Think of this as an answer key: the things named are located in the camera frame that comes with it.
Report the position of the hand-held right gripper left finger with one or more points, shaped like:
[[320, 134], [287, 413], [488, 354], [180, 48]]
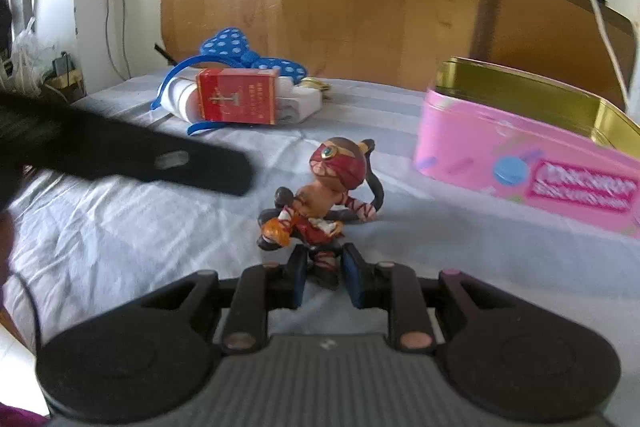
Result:
[[299, 279]]

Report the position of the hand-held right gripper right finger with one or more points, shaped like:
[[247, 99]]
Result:
[[352, 281]]

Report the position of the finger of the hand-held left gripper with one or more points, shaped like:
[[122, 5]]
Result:
[[165, 157]]

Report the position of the red cardboard box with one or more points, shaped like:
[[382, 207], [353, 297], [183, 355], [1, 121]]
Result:
[[237, 97]]

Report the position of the blue polka dot bow headband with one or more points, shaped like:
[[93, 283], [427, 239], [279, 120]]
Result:
[[240, 49]]

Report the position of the pink tin box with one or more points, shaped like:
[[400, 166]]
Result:
[[500, 157]]

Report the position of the white wrinkled bed sheet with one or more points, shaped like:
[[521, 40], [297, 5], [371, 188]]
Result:
[[150, 232]]

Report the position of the white plastic bag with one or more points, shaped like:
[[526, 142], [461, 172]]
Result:
[[25, 57]]

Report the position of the small gold trinket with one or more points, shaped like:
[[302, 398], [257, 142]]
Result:
[[316, 84]]

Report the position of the brown textured chair back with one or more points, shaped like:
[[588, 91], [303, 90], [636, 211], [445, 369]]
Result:
[[545, 27]]

